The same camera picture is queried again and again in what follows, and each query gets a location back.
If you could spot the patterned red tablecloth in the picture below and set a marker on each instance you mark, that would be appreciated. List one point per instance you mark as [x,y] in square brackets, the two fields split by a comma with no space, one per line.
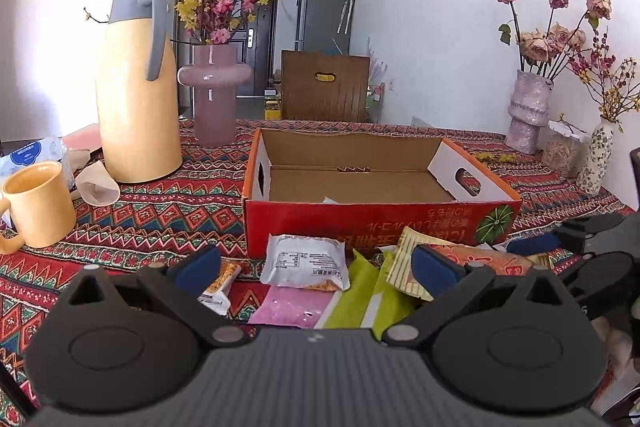
[150,217]

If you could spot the beige paper cone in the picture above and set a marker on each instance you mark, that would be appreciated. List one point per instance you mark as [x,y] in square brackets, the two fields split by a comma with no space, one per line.
[97,189]

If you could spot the white folded umbrella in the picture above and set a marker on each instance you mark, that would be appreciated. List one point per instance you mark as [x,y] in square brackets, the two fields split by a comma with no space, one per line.
[345,14]

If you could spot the grey refrigerator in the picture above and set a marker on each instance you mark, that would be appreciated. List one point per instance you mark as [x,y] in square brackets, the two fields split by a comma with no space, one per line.
[320,22]

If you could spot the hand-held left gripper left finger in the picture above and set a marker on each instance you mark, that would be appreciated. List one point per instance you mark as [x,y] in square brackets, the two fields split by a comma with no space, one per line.
[195,266]

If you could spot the pink flat card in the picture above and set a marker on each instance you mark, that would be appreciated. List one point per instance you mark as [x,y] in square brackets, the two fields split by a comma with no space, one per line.
[82,138]

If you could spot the pink snack packet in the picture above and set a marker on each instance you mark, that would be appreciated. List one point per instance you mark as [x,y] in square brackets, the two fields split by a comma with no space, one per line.
[295,307]

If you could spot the red cardboard box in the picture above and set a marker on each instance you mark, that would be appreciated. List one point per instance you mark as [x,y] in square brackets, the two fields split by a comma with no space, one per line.
[310,227]

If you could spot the white floral vase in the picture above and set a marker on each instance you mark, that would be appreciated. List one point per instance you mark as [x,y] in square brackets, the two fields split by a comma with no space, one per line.
[595,162]

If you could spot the pink glass vase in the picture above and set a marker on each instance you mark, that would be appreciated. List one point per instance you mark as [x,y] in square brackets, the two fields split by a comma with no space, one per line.
[212,117]

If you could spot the fallen yellow flowers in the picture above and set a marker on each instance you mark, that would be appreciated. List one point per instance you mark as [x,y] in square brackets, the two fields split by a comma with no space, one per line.
[500,158]

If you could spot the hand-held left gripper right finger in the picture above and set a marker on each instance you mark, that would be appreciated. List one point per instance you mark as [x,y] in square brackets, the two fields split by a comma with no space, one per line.
[432,269]

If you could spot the yellow thermos jug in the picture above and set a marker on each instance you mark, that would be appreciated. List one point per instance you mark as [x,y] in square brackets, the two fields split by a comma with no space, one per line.
[135,107]

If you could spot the dried pink roses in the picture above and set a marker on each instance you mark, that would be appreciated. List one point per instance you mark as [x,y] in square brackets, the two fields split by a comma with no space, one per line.
[537,44]

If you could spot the blue and white tissue pack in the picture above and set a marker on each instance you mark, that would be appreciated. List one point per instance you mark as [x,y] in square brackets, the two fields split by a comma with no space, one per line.
[30,152]

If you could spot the clear jar of seeds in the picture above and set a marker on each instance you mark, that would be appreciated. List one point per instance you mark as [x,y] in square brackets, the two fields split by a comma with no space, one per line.
[562,154]

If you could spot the yellow snack packet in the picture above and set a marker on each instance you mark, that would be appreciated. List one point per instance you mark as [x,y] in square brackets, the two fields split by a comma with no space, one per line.
[402,252]

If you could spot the glittery pink vase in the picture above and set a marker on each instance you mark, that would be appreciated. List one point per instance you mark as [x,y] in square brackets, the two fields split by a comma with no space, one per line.
[525,122]

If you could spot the orange and white snack packet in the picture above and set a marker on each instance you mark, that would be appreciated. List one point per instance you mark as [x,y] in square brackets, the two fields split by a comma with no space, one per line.
[222,282]

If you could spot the wooden chair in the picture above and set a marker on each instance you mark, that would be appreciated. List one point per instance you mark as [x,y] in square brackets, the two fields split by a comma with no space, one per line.
[325,102]

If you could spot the dark brown door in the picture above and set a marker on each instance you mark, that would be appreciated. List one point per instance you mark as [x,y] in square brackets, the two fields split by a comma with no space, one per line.
[260,57]

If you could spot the green snack packet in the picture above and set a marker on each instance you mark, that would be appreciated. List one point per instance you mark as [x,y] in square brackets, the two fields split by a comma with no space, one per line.
[395,307]
[357,292]

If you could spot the yellow mug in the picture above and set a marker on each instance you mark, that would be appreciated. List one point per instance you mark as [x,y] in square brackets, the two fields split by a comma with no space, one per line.
[42,207]

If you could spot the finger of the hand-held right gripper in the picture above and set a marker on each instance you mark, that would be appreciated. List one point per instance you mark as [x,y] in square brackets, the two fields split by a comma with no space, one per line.
[532,245]
[585,272]

